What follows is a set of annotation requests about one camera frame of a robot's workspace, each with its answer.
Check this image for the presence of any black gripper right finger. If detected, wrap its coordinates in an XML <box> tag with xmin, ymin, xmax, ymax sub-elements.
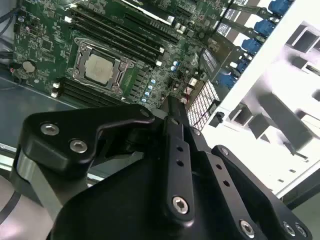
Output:
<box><xmin>177</xmin><ymin>99</ymin><xmax>313</xmax><ymax>240</ymax></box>

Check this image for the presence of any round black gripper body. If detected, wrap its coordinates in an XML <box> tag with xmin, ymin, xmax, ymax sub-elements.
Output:
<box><xmin>51</xmin><ymin>123</ymin><xmax>241</xmax><ymax>240</ymax></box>

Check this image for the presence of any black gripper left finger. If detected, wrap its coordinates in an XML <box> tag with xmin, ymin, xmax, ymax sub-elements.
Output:
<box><xmin>12</xmin><ymin>96</ymin><xmax>196</xmax><ymax>226</ymax></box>

